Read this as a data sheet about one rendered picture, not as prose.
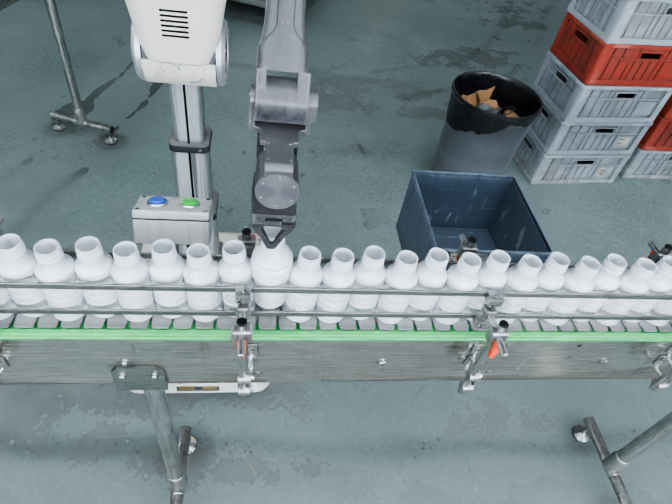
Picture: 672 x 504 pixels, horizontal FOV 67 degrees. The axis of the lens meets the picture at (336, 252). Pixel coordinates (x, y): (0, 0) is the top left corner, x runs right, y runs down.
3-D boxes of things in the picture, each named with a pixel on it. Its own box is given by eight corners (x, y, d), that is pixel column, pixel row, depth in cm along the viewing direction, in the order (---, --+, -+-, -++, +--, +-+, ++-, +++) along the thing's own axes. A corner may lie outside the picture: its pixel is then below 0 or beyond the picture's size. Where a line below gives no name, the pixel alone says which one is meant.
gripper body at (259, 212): (293, 182, 81) (297, 144, 76) (295, 225, 74) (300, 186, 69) (253, 180, 80) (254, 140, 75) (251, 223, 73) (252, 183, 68)
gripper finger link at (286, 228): (291, 228, 86) (295, 185, 79) (292, 259, 81) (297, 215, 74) (250, 226, 85) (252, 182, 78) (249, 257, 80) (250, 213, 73)
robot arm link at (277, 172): (317, 84, 66) (250, 77, 65) (323, 133, 58) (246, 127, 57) (308, 159, 74) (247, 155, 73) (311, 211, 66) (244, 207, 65)
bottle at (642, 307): (615, 297, 111) (659, 246, 99) (642, 312, 109) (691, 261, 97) (608, 314, 108) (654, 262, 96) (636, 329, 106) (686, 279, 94)
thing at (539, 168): (530, 185, 309) (545, 155, 293) (503, 145, 336) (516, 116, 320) (614, 183, 323) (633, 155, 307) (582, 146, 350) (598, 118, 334)
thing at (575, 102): (564, 123, 277) (584, 86, 261) (530, 85, 304) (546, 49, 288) (655, 123, 291) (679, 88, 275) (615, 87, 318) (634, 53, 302)
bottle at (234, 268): (249, 291, 98) (245, 230, 86) (259, 314, 95) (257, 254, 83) (219, 300, 96) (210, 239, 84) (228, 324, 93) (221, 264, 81)
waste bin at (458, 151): (428, 217, 276) (465, 114, 230) (413, 166, 306) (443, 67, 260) (506, 220, 283) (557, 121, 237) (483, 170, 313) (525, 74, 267)
